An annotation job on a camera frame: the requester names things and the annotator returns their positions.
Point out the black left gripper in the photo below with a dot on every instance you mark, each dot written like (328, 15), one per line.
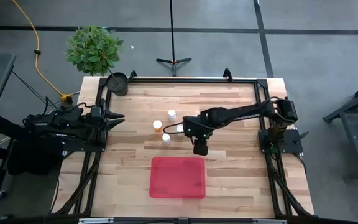
(103, 132)

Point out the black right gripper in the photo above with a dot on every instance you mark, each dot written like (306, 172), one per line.
(201, 138)

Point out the orange pill bottle white cap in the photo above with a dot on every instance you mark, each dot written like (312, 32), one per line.
(157, 125)

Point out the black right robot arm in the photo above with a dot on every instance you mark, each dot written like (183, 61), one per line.
(238, 113)

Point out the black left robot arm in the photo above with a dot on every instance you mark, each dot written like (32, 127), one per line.
(57, 121)

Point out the red translucent plastic basket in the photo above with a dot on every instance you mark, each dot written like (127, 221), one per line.
(177, 177)

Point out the green potted plant black pot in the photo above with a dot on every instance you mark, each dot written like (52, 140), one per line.
(93, 51)

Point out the black bag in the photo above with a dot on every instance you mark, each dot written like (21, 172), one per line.
(34, 158)

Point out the black tripod stand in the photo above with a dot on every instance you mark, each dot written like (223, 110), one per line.
(172, 46)

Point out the dark grey metal cart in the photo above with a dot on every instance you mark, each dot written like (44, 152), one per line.
(356, 124)

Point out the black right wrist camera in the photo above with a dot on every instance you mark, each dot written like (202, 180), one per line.
(200, 148)

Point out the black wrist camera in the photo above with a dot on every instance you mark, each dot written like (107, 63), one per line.
(95, 111)
(200, 148)

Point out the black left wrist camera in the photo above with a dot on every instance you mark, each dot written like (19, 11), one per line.
(95, 111)

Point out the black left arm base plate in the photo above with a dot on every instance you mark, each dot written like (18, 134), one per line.
(73, 146)

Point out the black aluminium table frame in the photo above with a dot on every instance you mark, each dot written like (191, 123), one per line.
(197, 80)

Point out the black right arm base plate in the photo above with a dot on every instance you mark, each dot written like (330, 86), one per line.
(291, 143)

